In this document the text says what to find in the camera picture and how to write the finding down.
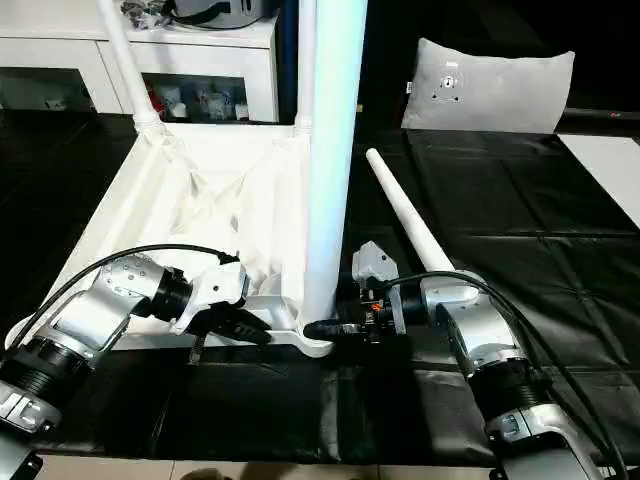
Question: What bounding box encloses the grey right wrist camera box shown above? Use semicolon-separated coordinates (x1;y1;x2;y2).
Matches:
351;240;399;286

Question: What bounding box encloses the white cabinet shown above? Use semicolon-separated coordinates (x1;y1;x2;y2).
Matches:
0;9;281;124

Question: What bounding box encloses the black table mat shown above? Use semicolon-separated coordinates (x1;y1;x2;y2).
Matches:
0;107;640;464

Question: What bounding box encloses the white low table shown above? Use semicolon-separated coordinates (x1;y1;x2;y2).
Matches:
557;133;640;229

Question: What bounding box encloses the white plastic table leg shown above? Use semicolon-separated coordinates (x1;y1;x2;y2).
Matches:
299;0;370;331
294;0;317;139
364;147;457;275
94;0;169;144

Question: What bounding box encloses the black sofa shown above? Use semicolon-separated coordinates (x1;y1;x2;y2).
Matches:
277;0;640;134

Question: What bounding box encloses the thin black bar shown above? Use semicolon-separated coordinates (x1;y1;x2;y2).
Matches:
562;108;640;121

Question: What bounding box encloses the white plastic table top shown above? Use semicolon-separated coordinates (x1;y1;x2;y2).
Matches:
4;122;346;359

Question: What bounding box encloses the grey cushion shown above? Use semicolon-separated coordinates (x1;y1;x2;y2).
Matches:
401;37;576;135

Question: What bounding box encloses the grey bag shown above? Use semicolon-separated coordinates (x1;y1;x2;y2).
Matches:
164;0;279;30

